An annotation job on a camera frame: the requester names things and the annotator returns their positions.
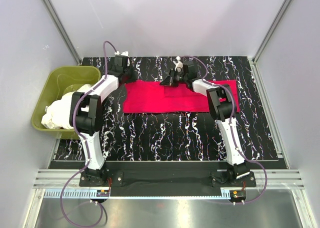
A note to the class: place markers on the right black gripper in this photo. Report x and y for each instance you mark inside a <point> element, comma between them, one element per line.
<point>169,80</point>

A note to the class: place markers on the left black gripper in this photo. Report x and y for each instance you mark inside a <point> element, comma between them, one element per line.
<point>133,79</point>

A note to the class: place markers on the pink t shirt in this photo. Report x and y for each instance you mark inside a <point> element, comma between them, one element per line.
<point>151,97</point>

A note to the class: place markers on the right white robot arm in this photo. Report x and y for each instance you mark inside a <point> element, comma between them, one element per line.
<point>222,108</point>

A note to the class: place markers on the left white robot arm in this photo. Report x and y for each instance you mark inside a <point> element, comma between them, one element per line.
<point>86,112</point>

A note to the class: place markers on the olive green plastic tub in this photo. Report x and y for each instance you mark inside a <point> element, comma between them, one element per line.
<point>61,81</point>

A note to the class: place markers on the white t shirt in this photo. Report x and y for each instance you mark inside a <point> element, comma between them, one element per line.
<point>58,113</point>

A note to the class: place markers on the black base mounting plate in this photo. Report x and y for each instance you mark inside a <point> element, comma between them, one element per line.
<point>167,179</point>

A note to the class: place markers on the left orange connector box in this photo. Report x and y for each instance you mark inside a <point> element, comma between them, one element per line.
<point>103,192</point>

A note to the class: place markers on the orange connector box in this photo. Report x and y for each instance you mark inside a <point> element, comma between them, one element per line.
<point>103,192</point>
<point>238,196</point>

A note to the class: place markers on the right orange connector box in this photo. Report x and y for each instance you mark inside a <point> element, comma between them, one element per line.
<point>238,196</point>

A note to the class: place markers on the aluminium frame rail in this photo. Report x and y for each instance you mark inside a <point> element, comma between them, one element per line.
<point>55,184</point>

